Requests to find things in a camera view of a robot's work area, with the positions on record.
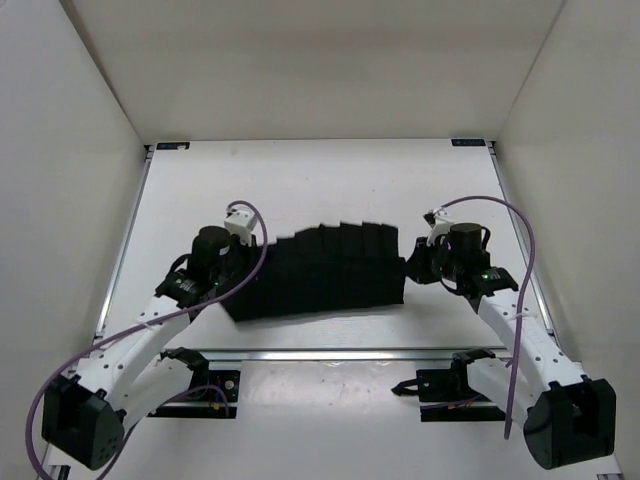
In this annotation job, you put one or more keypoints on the left blue table label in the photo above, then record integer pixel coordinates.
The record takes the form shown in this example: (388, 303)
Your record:
(172, 146)

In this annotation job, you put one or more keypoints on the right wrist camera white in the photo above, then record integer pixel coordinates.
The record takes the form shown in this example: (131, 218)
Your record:
(440, 223)

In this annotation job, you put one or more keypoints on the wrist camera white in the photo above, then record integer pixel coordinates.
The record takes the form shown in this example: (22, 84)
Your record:
(241, 222)
(440, 223)

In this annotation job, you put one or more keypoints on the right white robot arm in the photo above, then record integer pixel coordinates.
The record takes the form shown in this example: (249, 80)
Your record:
(565, 416)

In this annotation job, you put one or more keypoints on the aluminium table edge rail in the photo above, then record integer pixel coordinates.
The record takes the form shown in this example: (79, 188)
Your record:
(324, 355)

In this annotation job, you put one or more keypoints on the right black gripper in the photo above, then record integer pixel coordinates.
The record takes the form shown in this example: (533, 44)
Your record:
(416, 268)

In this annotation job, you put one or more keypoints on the right blue table label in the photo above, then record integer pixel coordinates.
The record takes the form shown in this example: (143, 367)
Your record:
(468, 142)

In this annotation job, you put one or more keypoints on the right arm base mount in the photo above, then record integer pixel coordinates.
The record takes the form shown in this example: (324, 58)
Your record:
(445, 395)

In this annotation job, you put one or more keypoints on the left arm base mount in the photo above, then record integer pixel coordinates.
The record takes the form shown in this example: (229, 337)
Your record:
(213, 391)

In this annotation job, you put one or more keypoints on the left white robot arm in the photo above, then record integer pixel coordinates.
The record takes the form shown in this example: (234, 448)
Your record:
(89, 414)

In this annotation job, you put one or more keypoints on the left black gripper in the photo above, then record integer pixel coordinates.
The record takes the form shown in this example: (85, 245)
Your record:
(253, 252)

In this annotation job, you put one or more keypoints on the black pleated skirt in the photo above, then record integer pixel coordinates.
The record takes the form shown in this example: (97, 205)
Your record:
(324, 269)

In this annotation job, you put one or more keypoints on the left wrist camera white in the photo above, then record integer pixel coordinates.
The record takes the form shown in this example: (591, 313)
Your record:
(241, 222)

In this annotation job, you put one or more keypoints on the blue table label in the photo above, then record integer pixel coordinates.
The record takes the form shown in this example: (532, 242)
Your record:
(468, 142)
(172, 146)

